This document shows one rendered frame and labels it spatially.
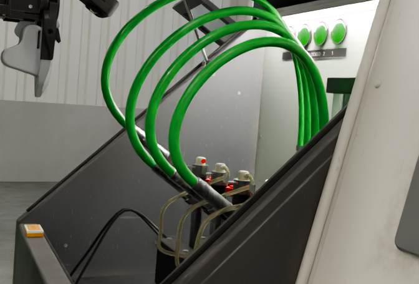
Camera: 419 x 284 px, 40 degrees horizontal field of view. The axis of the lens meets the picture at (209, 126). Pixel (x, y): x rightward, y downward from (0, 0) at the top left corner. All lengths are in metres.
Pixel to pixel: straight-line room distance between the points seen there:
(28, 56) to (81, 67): 6.93
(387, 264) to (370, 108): 0.17
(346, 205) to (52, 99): 7.02
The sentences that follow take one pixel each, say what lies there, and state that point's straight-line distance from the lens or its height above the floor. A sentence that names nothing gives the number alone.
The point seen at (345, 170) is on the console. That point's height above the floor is 1.17.
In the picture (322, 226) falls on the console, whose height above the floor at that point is 1.10.
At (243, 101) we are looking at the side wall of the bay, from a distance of 1.37.
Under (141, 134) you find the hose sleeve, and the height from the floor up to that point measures 1.17.
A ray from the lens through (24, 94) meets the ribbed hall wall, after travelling 7.51.
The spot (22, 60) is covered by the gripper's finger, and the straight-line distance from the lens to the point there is 0.77.
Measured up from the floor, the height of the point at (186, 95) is 1.24.
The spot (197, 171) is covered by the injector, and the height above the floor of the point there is 1.11.
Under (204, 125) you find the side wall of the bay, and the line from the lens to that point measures 1.33.
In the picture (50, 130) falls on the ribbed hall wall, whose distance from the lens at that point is 7.57.
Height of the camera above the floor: 1.24
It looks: 3 degrees down
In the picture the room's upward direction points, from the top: 4 degrees clockwise
